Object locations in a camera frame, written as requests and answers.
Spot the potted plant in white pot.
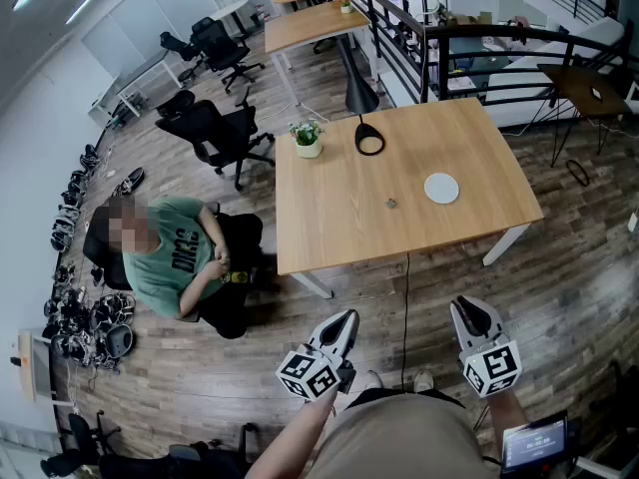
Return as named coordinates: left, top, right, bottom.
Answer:
left=288, top=118, right=325, bottom=160

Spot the light wooden table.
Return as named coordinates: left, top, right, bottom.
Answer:
left=264, top=0, right=380, bottom=107

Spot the cardboard box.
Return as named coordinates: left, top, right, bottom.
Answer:
left=438, top=10, right=495, bottom=28

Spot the pile of black headsets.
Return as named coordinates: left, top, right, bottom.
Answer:
left=42, top=142, right=139, bottom=374

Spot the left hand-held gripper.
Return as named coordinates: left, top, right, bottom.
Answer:
left=276, top=309, right=360, bottom=402

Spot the white round plate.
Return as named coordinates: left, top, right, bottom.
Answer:
left=423, top=172, right=461, bottom=206

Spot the person's left forearm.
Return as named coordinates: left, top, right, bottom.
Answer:
left=244, top=389, right=340, bottom=479

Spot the person's beige shirt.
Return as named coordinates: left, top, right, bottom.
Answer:
left=304, top=389, right=503, bottom=479

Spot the black metal railing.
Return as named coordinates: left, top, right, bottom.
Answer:
left=326, top=0, right=633, bottom=107

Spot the long white cable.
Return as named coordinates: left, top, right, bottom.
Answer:
left=254, top=98, right=331, bottom=125

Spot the black office chair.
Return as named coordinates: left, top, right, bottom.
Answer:
left=39, top=410, right=122, bottom=479
left=98, top=421, right=261, bottom=479
left=154, top=86, right=277, bottom=193
left=591, top=359, right=639, bottom=443
left=82, top=202, right=266, bottom=341
left=159, top=31, right=206, bottom=85
left=190, top=16, right=267, bottom=94

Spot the thin black power cable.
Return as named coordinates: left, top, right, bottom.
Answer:
left=401, top=251, right=411, bottom=389

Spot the grey desk with white legs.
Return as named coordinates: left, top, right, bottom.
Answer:
left=89, top=50, right=185, bottom=119

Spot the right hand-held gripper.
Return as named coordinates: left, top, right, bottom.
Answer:
left=450, top=295, right=523, bottom=398

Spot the black screen device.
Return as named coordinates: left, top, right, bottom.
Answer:
left=500, top=413, right=571, bottom=474

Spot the white top table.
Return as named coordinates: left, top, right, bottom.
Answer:
left=209, top=0, right=251, bottom=37

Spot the black desk lamp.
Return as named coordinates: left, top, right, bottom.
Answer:
left=336, top=35, right=386, bottom=158

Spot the dark wooden side table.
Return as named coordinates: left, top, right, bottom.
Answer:
left=537, top=62, right=633, bottom=169

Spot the person's right forearm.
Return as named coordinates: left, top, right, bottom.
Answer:
left=486, top=389, right=530, bottom=461

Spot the black oval ring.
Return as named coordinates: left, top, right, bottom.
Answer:
left=565, top=159, right=591, bottom=188

